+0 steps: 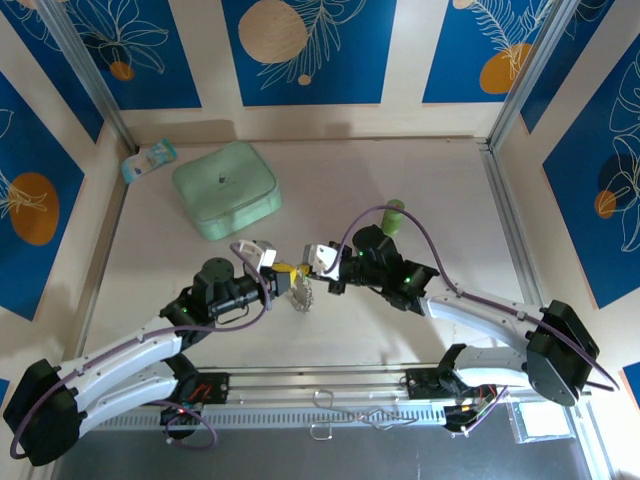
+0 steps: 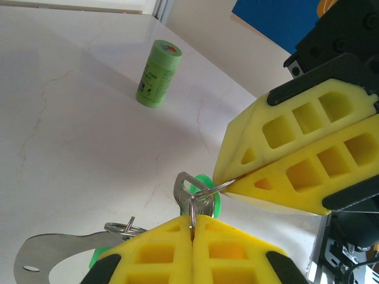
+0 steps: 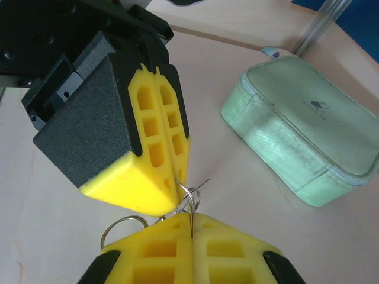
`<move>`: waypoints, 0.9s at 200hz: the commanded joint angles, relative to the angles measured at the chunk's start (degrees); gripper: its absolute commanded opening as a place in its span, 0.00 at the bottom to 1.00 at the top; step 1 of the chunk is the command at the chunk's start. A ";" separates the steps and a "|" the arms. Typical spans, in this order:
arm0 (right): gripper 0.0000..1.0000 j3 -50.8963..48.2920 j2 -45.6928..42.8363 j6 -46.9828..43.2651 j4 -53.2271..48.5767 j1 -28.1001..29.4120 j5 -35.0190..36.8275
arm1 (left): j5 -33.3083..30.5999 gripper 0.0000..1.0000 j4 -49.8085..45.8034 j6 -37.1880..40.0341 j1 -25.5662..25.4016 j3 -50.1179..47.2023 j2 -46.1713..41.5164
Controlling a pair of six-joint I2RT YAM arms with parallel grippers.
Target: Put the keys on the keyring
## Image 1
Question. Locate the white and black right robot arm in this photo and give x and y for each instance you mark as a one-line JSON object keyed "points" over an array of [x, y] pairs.
{"points": [[475, 315]]}

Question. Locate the green cylindrical can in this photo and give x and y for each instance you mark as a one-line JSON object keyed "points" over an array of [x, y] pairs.
{"points": [[392, 222]]}

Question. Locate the aluminium side rail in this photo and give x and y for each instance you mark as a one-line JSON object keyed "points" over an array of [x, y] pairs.
{"points": [[510, 225]]}

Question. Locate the grey metal bracket plate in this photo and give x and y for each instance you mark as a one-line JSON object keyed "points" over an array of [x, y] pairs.
{"points": [[542, 425]]}

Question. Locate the aluminium frame post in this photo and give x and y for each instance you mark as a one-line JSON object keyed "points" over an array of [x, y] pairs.
{"points": [[87, 75], [532, 75]]}

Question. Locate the mint green zip case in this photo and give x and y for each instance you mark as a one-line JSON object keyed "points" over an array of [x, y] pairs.
{"points": [[225, 185]]}

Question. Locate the wet wipes packet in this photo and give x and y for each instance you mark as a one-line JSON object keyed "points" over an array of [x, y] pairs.
{"points": [[147, 161]]}

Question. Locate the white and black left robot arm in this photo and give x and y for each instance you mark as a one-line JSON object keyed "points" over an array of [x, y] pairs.
{"points": [[125, 355]]}

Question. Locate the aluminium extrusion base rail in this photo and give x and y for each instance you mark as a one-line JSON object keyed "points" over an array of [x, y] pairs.
{"points": [[320, 382]]}

